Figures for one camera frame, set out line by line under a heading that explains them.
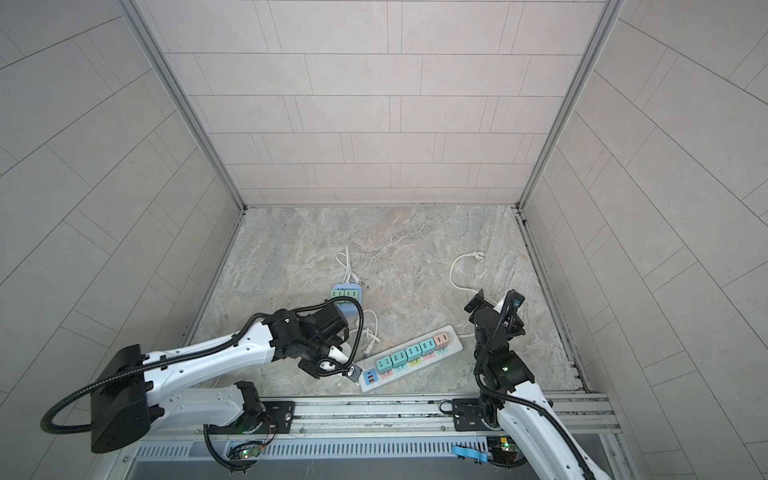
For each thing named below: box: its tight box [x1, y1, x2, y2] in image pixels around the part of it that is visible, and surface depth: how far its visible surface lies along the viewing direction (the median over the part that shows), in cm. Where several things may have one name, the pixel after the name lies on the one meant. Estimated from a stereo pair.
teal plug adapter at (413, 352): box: [405, 344, 422, 362], surface depth 77 cm
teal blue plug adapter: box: [376, 356, 393, 375], surface depth 75 cm
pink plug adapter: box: [434, 333, 449, 351], surface depth 79 cm
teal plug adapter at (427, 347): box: [419, 339, 437, 356], surface depth 78 cm
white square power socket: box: [328, 345, 350, 365], surface depth 67 cm
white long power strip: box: [357, 325, 464, 393], surface depth 78 cm
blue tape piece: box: [453, 446, 489, 463], surface depth 67 cm
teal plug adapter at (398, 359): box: [390, 350, 408, 368], surface depth 76 cm
